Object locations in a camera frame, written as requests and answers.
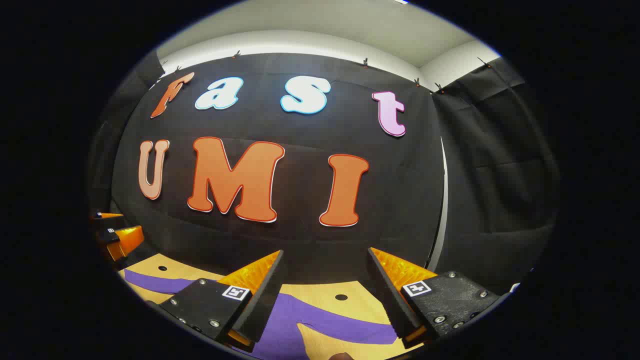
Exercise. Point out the white upright stand pole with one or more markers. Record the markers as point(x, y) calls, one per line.
point(445, 200)

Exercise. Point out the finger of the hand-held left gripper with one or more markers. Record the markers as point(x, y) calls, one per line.
point(109, 216)
point(127, 240)

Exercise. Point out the black backdrop cloth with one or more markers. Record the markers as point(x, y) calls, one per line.
point(300, 125)

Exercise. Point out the purple shirt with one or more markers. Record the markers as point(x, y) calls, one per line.
point(300, 320)

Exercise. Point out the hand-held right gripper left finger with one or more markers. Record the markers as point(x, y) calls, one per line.
point(262, 305)

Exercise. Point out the row of small cloth clips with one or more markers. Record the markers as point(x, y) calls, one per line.
point(365, 62)

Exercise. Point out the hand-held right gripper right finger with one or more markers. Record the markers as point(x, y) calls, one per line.
point(392, 300)

